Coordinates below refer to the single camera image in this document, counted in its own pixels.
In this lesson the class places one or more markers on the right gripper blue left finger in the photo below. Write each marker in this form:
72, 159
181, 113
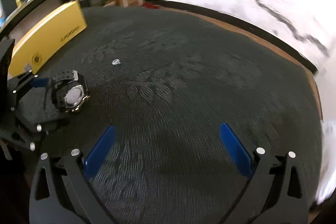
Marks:
96, 157

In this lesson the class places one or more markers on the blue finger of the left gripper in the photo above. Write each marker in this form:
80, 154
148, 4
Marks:
40, 82

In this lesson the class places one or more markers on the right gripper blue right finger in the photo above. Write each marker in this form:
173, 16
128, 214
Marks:
237, 152

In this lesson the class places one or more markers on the black wrist watch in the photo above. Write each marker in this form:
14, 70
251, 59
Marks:
69, 91

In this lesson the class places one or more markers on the yellow cardboard box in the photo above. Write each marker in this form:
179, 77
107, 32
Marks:
46, 37

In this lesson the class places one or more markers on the small silver charm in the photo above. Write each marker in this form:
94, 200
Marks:
116, 62

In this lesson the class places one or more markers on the white plastic package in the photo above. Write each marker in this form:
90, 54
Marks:
326, 184

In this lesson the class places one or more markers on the black dotted table mat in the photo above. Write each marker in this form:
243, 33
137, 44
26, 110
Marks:
180, 78

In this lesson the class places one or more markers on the red cloth on floor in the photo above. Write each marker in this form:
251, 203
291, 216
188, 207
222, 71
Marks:
150, 5

